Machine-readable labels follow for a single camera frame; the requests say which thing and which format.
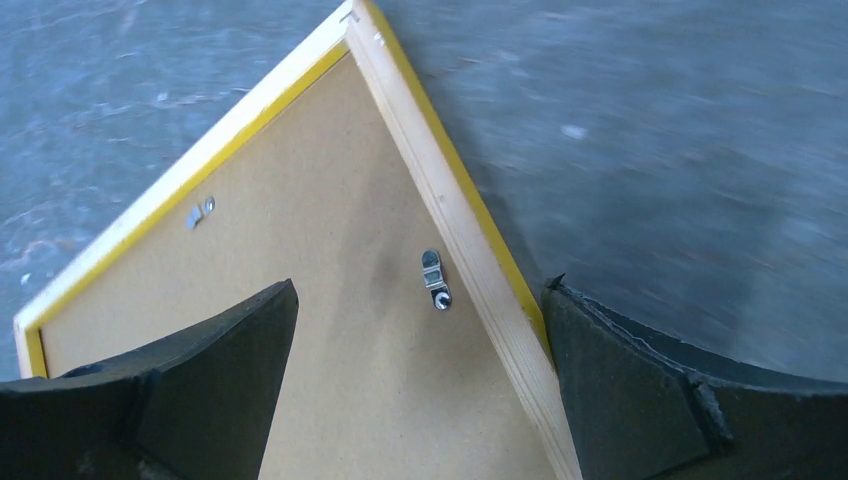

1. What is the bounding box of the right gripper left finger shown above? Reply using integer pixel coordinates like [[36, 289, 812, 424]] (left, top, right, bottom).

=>
[[1, 280, 299, 479]]

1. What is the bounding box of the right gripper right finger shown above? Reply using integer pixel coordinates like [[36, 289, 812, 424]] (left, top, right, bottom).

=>
[[542, 277, 847, 479]]

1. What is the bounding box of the brown cardboard backing board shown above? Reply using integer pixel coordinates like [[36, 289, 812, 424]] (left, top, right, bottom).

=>
[[41, 56, 554, 479]]

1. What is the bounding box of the yellow wooden picture frame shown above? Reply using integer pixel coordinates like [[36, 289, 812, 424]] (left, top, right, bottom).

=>
[[14, 1, 580, 479]]

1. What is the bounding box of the metal turn clip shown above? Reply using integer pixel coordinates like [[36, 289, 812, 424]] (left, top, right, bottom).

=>
[[421, 249, 452, 311], [185, 196, 216, 230]]

